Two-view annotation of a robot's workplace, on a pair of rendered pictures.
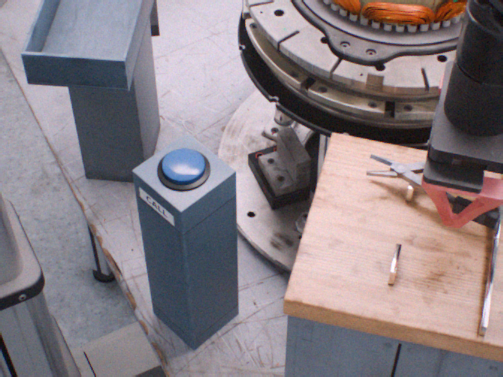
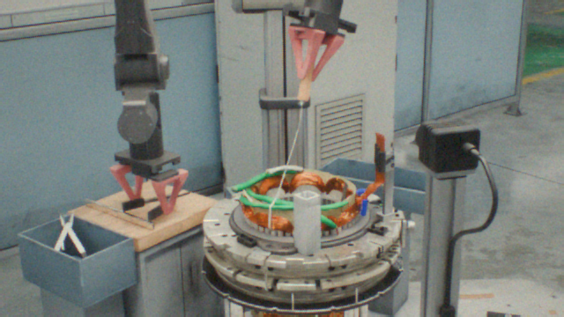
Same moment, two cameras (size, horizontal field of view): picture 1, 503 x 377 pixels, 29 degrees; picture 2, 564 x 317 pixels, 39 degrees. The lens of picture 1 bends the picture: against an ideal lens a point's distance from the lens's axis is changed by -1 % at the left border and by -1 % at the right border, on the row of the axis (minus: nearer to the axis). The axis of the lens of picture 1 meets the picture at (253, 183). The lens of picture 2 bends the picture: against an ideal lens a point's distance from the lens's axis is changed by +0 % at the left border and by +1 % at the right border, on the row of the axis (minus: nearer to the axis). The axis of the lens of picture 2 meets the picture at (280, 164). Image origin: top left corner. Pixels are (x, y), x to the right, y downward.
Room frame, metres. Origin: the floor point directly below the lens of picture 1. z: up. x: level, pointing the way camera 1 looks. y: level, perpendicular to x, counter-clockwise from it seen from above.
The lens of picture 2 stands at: (1.27, -1.23, 1.61)
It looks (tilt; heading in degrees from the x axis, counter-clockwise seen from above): 20 degrees down; 115
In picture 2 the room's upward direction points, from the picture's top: 1 degrees counter-clockwise
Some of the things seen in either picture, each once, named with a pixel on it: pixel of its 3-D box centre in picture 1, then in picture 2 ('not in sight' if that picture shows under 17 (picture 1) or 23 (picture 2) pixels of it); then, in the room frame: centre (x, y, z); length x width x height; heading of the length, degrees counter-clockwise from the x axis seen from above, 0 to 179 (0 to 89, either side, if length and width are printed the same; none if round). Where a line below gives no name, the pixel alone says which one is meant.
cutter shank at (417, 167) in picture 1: (429, 166); not in sight; (0.55, -0.15, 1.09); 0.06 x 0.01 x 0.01; 100
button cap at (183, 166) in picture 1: (183, 165); not in sight; (0.60, 0.07, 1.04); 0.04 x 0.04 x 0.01
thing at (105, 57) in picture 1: (112, 73); (379, 239); (0.84, 0.17, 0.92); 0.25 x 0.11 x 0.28; 174
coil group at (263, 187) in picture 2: not in sight; (273, 187); (0.74, -0.11, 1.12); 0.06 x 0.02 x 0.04; 67
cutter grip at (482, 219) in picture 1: (475, 212); (133, 204); (0.50, -0.19, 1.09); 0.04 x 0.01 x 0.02; 60
